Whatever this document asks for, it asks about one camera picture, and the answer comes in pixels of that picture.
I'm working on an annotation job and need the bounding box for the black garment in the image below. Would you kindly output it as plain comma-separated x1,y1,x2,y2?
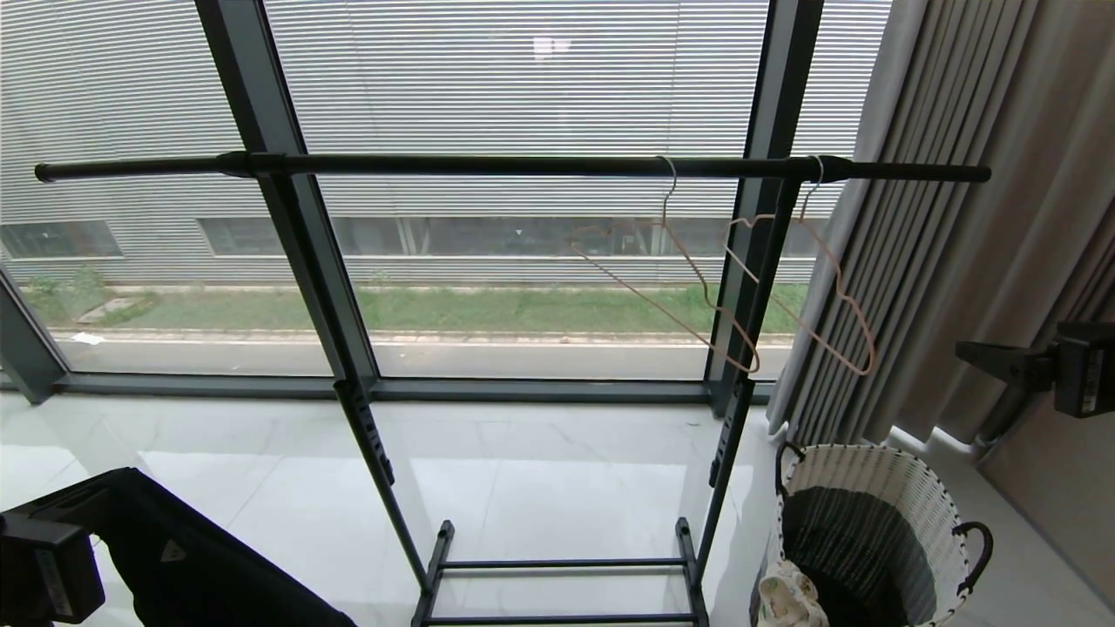
0,467,359,627

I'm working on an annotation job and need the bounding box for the cream printed garment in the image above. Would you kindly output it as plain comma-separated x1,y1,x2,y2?
757,559,831,627

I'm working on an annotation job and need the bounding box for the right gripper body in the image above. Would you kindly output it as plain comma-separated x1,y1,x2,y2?
1052,321,1115,420

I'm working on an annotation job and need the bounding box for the pink clothes hanger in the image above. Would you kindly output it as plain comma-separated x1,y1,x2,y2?
568,156,762,376
725,156,877,378

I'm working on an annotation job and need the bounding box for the white laundry basket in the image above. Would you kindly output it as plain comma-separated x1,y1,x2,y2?
751,440,995,627

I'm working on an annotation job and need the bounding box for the beige curtain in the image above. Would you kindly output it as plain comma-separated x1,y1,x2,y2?
767,0,1115,455

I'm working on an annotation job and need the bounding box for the window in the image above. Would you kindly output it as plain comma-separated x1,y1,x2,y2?
0,0,895,407

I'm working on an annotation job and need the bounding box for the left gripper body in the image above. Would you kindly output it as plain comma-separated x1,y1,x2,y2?
0,513,107,624

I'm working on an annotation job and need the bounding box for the black clothes rack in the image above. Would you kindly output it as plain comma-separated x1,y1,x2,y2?
35,152,993,627

